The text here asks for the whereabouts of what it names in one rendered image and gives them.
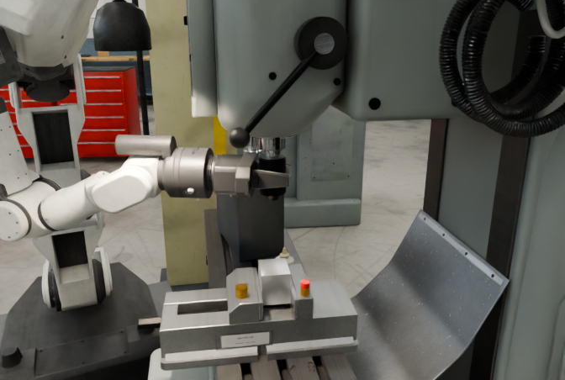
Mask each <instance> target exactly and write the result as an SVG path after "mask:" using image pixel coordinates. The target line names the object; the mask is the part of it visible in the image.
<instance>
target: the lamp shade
mask: <svg viewBox="0 0 565 380"><path fill-rule="evenodd" d="M92 31H93V39H94V47H95V51H142V50H152V47H151V36H150V26H149V24H148V22H147V19H146V17H145V14H144V11H143V10H141V9H140V8H138V7H137V6H136V5H134V4H133V3H128V2H127V1H125V0H112V2H110V3H105V4H104V5H103V6H102V7H101V8H99V9H98V10H97V12H96V16H95V19H94V24H93V28H92Z"/></svg>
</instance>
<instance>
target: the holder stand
mask: <svg viewBox="0 0 565 380"><path fill-rule="evenodd" d="M216 197H217V216H218V228H219V231H220V232H221V234H222V235H223V237H224V238H225V240H226V241H227V243H228V244H229V246H230V248H231V250H232V251H233V252H234V254H235V256H236V257H237V259H238V261H249V260H254V259H259V258H263V257H269V256H277V255H280V253H282V252H283V247H284V194H283V195H281V196H280V198H279V199H278V200H275V201H271V200H267V199H266V197H265V196H264V195H261V194H260V193H259V189H255V190H254V193H253V194H252V197H251V198H237V196H236V195H225V194H216Z"/></svg>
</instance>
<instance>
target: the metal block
mask: <svg viewBox="0 0 565 380"><path fill-rule="evenodd" d="M258 277H259V282H260V287H261V295H262V300H263V305H273V304H284V303H291V273H290V271H289V268H288V264H287V261H286V258H279V259H266V260H258Z"/></svg>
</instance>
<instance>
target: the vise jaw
mask: <svg viewBox="0 0 565 380"><path fill-rule="evenodd" d="M239 283H244V284H246V285H247V286H248V297H247V298H243V299H239V298H237V297H236V296H235V286H236V285H237V284H239ZM226 287H227V301H228V315H229V325H236V324H246V323H255V322H259V320H263V300H262V295H261V287H260V282H259V277H258V273H257V268H256V267H253V268H252V267H246V268H236V269H235V270H234V271H233V272H232V273H231V274H230V275H228V276H227V277H226Z"/></svg>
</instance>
